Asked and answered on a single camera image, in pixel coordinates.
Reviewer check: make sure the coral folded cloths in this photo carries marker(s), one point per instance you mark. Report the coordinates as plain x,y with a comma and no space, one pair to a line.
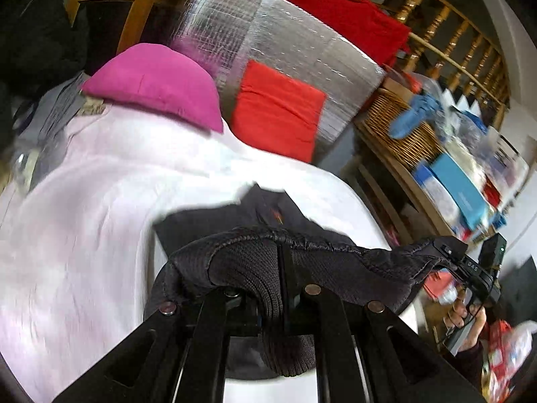
438,285

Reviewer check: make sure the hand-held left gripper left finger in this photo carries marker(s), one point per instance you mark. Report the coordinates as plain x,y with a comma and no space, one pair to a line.
209,327

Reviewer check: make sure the pink pillow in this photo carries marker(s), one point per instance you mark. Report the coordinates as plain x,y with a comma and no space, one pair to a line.
159,84

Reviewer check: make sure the large wicker basket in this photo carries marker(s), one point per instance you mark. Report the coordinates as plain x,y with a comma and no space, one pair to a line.
402,142

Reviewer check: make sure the blue cardboard box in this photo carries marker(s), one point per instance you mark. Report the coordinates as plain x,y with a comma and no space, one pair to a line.
461,193

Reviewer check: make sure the grey garment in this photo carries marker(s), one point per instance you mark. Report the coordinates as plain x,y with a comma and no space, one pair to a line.
58,105

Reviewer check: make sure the person's right hand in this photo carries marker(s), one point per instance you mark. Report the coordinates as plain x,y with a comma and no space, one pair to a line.
476,327

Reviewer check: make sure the red blanket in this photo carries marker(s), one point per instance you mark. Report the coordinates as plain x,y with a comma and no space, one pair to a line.
348,12

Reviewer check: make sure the person's right forearm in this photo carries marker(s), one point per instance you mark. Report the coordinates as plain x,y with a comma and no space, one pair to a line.
470,365

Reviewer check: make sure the wooden table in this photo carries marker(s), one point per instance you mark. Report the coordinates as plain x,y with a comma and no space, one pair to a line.
390,176

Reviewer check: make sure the black knit garment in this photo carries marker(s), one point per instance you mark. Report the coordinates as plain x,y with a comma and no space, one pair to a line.
335,268

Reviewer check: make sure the blue cloth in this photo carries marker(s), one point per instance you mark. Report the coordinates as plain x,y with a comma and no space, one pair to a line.
413,113

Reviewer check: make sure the clear plastic storage box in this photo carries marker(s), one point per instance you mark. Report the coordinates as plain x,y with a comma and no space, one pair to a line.
503,159

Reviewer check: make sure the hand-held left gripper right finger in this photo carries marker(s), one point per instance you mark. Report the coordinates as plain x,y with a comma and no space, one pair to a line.
331,331

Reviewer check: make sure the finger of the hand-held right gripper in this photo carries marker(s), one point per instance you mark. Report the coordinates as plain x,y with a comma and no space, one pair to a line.
451,252

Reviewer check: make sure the red pillow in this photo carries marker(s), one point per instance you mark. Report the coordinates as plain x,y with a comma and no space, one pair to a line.
277,113

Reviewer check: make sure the pile of black coats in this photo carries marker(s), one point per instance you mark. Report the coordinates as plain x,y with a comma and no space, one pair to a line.
33,42

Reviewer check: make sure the clear plastic bag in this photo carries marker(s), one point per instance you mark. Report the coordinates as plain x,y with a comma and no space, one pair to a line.
518,344

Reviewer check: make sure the silver foil insulation mat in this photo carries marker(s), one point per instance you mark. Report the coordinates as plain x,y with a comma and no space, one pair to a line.
293,37

